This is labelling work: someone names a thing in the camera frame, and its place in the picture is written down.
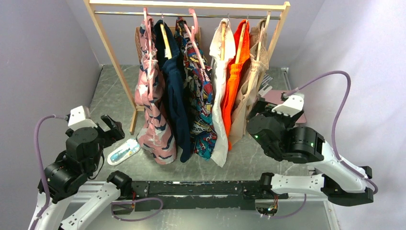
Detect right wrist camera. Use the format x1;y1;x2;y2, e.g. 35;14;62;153
271;93;305;117

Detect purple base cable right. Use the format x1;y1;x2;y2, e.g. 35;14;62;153
260;194;308;220

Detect orange shorts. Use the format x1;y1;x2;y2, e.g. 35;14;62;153
221;19;250;138

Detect wooden clothes rack frame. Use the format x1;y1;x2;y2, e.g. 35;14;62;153
84;0;291;135

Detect yellow hanger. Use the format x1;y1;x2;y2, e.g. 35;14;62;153
160;22;172;59

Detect pink plastic hanger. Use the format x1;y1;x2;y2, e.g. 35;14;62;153
183;9;207;70
143;7;153;67

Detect beige garment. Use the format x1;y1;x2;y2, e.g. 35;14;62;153
228;19;269;146

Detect navy blue garment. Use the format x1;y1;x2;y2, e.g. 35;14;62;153
153;19;191;163

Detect pink clipboard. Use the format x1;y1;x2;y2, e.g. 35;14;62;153
262;90;307;126

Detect pink patterned shorts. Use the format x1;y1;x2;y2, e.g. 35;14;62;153
135;19;177;165

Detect wooden hanger in orange shorts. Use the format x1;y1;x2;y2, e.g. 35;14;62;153
236;20;247;63

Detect wooden hanger in white garment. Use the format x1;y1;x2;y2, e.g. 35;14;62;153
220;22;227;61

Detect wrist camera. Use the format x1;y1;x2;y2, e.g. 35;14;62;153
271;93;305;117
68;105;97;131

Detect white garment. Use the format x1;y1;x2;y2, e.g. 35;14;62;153
209;18;236;167

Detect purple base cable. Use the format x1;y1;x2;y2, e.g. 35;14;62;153
108;196;164;222
260;194;308;220

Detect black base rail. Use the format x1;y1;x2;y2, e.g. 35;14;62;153
132;181;288;211

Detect wooden hanger in beige garment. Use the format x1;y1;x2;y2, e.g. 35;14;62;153
247;12;272;96

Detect colourful patterned garment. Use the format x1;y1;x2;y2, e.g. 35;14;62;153
174;17;217;161

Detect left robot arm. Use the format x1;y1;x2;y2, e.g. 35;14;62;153
29;115;134;230

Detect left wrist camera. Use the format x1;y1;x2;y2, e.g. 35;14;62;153
68;105;97;131

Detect metal hanging rod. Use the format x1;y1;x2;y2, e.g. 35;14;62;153
94;11;267;19

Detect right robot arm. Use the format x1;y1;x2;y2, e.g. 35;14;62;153
246;95;373;207

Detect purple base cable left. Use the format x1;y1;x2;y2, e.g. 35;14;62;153
108;196;164;222

